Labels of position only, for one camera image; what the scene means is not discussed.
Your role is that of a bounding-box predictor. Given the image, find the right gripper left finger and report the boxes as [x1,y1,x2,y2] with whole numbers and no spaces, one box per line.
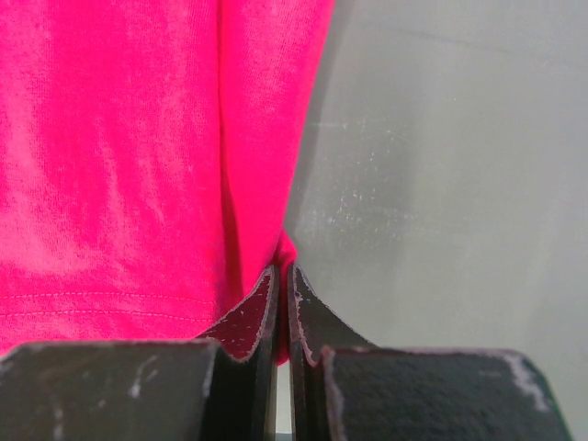
[1,266,280,440]

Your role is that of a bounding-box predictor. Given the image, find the magenta t shirt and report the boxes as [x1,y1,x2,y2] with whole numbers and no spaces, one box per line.
[1,1,334,352]

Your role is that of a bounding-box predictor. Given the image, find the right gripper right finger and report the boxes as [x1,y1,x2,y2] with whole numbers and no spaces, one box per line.
[288,265,571,440]

